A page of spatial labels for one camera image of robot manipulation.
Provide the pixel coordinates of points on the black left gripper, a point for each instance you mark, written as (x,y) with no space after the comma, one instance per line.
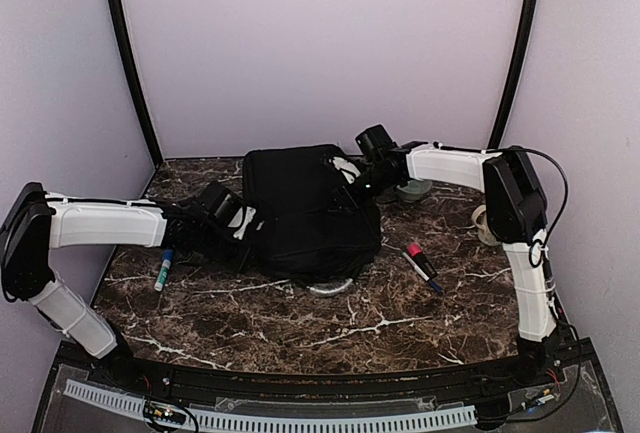
(239,262)

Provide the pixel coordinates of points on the black student bag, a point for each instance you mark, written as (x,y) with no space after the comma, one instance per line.
(301,239)

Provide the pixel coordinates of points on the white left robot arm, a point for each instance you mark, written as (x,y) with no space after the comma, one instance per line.
(40,221)

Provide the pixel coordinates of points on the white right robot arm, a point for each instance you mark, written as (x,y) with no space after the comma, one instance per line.
(516,207)

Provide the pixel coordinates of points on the pale green ceramic bowl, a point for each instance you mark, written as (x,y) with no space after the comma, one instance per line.
(414,190)

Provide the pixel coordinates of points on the green white marker pen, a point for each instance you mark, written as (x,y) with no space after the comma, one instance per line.
(166,262)

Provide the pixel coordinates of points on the red black marker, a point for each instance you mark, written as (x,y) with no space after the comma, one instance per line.
(421,262)

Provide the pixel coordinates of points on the beige ceramic mug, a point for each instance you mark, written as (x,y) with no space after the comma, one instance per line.
(480,221)

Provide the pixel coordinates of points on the small circuit board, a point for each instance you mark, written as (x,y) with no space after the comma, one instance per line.
(163,414)

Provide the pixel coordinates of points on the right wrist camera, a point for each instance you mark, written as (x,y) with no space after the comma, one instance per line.
(341,170)

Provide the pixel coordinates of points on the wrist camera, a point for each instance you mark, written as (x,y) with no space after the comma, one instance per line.
(341,170)
(245,223)

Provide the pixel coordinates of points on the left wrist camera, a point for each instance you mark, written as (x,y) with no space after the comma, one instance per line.
(245,223)

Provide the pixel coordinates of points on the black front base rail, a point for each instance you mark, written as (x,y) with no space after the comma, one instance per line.
(486,383)

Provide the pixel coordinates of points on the white slotted cable duct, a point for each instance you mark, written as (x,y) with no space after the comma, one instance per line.
(236,415)

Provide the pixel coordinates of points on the right black corner post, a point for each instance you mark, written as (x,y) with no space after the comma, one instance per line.
(514,71)

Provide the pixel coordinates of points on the black corner post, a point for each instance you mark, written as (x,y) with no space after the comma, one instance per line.
(128,62)
(514,71)

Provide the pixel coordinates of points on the left black corner post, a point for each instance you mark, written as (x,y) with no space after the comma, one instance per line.
(128,62)

